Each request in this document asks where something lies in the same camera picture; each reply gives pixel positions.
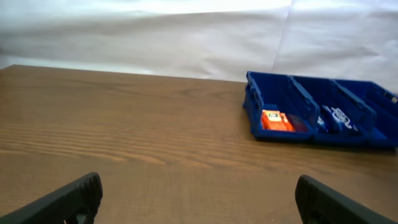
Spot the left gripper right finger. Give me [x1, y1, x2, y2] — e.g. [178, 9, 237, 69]
[294, 174, 398, 224]

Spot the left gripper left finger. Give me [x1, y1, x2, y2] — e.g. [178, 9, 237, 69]
[0, 172, 104, 224]

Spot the orange candy box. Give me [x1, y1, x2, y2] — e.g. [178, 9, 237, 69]
[261, 109, 289, 131]
[280, 112, 296, 132]

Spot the blue tray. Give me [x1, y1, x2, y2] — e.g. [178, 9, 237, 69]
[242, 70, 398, 149]

